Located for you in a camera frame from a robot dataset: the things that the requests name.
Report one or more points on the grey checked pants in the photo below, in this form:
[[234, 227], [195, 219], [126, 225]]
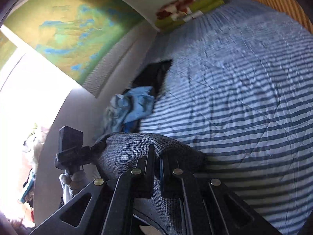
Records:
[[127, 149]]

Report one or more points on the beige upholstered headboard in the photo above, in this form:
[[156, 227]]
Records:
[[117, 61]]

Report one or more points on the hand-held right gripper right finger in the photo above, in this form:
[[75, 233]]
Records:
[[164, 171]]

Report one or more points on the pale fluffy object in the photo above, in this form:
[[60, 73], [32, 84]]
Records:
[[36, 142]]

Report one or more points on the light blue denim garment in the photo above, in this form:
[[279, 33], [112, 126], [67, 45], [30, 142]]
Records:
[[137, 102]]

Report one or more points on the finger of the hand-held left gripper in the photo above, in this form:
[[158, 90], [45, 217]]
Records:
[[99, 147]]

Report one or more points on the blue white striped blanket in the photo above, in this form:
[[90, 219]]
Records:
[[244, 90]]

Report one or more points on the colourful cloth pile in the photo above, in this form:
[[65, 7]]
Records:
[[28, 188]]

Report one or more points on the black garment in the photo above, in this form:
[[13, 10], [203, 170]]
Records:
[[156, 73]]

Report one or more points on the folded green red blanket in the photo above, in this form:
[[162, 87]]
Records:
[[190, 9]]

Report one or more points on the green blue wall map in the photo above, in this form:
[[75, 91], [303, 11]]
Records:
[[73, 29]]

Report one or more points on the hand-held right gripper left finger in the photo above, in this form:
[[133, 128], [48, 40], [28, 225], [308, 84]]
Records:
[[146, 166]]

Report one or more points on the person's left hand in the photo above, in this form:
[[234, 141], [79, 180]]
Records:
[[77, 178]]

